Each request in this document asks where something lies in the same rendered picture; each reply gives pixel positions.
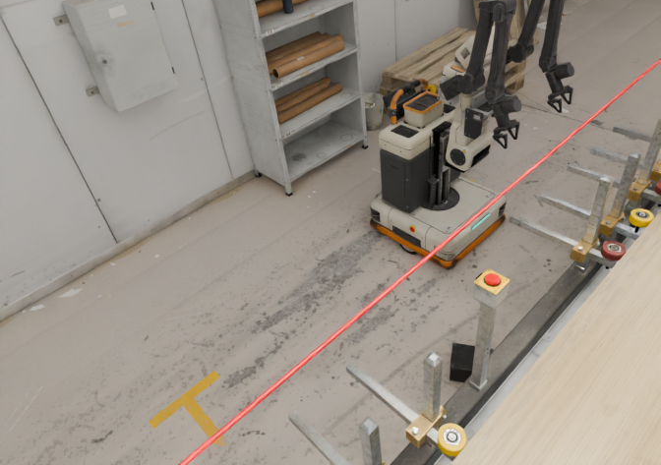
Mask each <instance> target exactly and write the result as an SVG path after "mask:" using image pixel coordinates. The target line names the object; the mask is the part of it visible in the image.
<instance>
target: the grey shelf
mask: <svg viewBox="0 0 661 465"><path fill-rule="evenodd" d="M257 1H260V0H212V2H213V5H214V9H215V13H216V17H217V21H218V25H219V29H220V33H221V37H222V41H223V45H224V49H225V54H226V58H227V62H228V66H229V70H230V74H231V78H232V82H233V85H234V89H235V93H236V97H237V101H238V105H239V109H240V113H241V117H242V121H243V125H244V130H245V134H246V138H247V142H248V146H249V150H250V153H251V157H252V161H253V165H254V169H255V173H256V174H255V176H256V177H257V178H260V177H262V174H261V173H263V174H265V175H266V176H268V177H270V178H272V179H273V180H274V181H276V182H277V183H279V184H281V185H282V186H284V187H285V192H286V195H287V196H289V197H290V196H291V195H293V194H292V190H291V185H290V183H291V182H293V181H294V180H296V179H298V178H299V177H301V176H302V175H303V174H305V173H306V172H308V171H309V170H311V169H313V168H315V167H317V166H319V165H321V164H323V163H324V162H326V161H328V160H329V159H331V158H333V157H334V156H336V155H338V154H339V153H341V152H343V151H344V150H346V149H348V148H349V147H351V146H353V145H355V144H357V143H358V142H360V141H361V140H363V139H364V144H363V145H362V148H364V149H366V148H368V144H367V130H366V116H365V102H364V89H363V75H362V61H361V47H360V33H359V20H358V6H357V0H307V1H304V2H301V3H298V4H296V5H293V10H294V12H293V13H291V14H285V13H284V10H283V9H282V10H280V11H277V12H274V13H271V14H269V15H266V16H263V17H261V18H258V14H257V9H256V4H255V2H257ZM353 4H354V7H353ZM249 7H250V8H249ZM253 7H254V8H253ZM254 10H255V11H254ZM250 11H251V12H250ZM255 17H256V18H255ZM354 17H355V20H354ZM250 20H251V21H250ZM316 21H317V22H316ZM323 23H324V24H323ZM317 29H318V30H317ZM355 30H356V32H355ZM316 31H319V32H320V33H321V34H323V33H324V32H325V33H328V34H329V36H330V37H331V36H334V35H336V34H338V33H339V34H341V35H342V37H343V43H344V50H342V51H340V52H337V53H335V54H333V55H332V56H329V57H327V58H325V59H322V60H320V61H318V62H316V63H313V64H311V65H309V66H307V67H304V68H302V69H300V70H298V71H295V72H293V73H291V74H288V75H286V76H284V77H282V78H279V79H277V78H276V77H275V76H274V75H273V74H272V75H270V74H269V69H268V64H267V59H266V54H265V53H266V52H268V51H271V50H273V49H276V48H277V47H279V46H282V45H284V44H287V43H289V42H292V41H294V40H297V39H299V38H302V37H304V36H307V35H309V34H311V33H314V32H316ZM356 42H357V45H356ZM263 55H264V56H263ZM357 55H358V58H357ZM258 58H259V59H258ZM259 63H260V64H259ZM261 65H262V66H261ZM322 68H323V70H322ZM358 69H359V71H358ZM329 74H330V75H329ZM323 76H324V77H329V78H330V85H329V87H330V86H332V85H334V84H336V83H340V84H341V86H342V91H341V92H339V93H337V94H335V95H334V96H332V97H330V98H328V99H326V100H324V101H323V102H321V103H319V104H317V105H315V106H313V107H311V108H310V109H308V110H306V111H304V112H302V113H300V114H299V115H297V116H295V117H293V118H291V119H289V120H288V121H286V122H284V123H282V124H280V125H279V124H278V119H277V114H276V109H275V104H274V101H275V100H277V99H279V98H281V97H283V96H285V95H288V94H290V93H292V92H293V91H295V90H297V89H300V88H302V87H305V86H307V85H309V84H311V83H314V82H316V81H318V80H320V79H322V78H323ZM359 82H360V84H359ZM361 107H362V110H361ZM274 114H275V115H274ZM328 115H329V117H328ZM333 116H334V118H333ZM362 121H363V123H362ZM259 171H260V172H261V173H259Z"/></svg>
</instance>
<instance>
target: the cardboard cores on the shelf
mask: <svg viewBox="0 0 661 465"><path fill-rule="evenodd" d="M304 1H307V0H292V4H293V5H296V4H298V3H301V2H304ZM255 4H256V9H257V14H258V18H261V17H263V16H266V15H269V14H271V13H274V12H277V11H280V10H282V9H283V3H282V0H260V1H257V2H255ZM342 50H344V43H343V37H342V35H341V34H339V33H338V34H336V35H334V36H331V37H330V36H329V34H328V33H323V34H321V33H320V32H319V31H316V32H314V33H311V34H309V35H307V36H304V37H302V38H299V39H297V40H294V41H292V42H289V43H287V44H284V45H282V46H279V47H277V48H276V49H273V50H271V51H268V52H266V53H265V54H266V59H267V64H268V69H269V74H270V75H272V74H273V75H274V76H275V77H276V78H277V79H279V78H282V77H284V76H286V75H288V74H291V73H293V72H295V71H298V70H300V69H302V68H304V67H307V66H309V65H311V64H313V63H316V62H318V61H320V60H322V59H325V58H327V57H329V56H332V55H333V54H335V53H337V52H340V51H342ZM330 84H331V80H330V78H329V77H324V78H322V79H320V80H318V81H316V82H314V83H311V84H309V85H307V86H305V87H302V88H300V89H297V90H295V91H293V92H292V93H290V94H288V95H285V96H283V97H281V98H279V99H277V100H275V101H274V104H275V109H276V114H277V119H278V124H279V125H280V124H282V123H284V122H286V121H288V120H289V119H291V118H293V117H295V116H297V115H299V114H300V113H302V112H304V111H306V110H308V109H310V108H311V107H313V106H315V105H317V104H319V103H321V102H323V101H324V100H326V99H328V98H330V97H332V96H334V95H335V94H337V93H339V92H341V91H342V86H341V84H340V83H336V84H334V85H332V86H330V87H329V85H330Z"/></svg>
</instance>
